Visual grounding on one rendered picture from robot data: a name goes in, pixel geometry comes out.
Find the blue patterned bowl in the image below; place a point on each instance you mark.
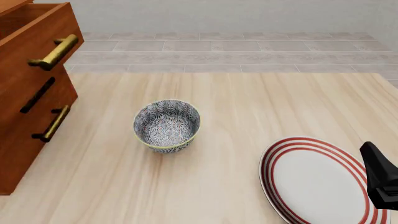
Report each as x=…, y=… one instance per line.
x=166, y=130

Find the wooden cabinet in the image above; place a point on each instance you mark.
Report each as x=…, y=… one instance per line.
x=9, y=172

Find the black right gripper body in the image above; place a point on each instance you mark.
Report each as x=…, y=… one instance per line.
x=384, y=199

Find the white plate with red rings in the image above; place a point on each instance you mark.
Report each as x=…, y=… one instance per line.
x=314, y=184

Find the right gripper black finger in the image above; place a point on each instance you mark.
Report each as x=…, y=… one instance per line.
x=379, y=168

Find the wooden drawer, pulled open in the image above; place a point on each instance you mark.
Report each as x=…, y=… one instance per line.
x=21, y=51

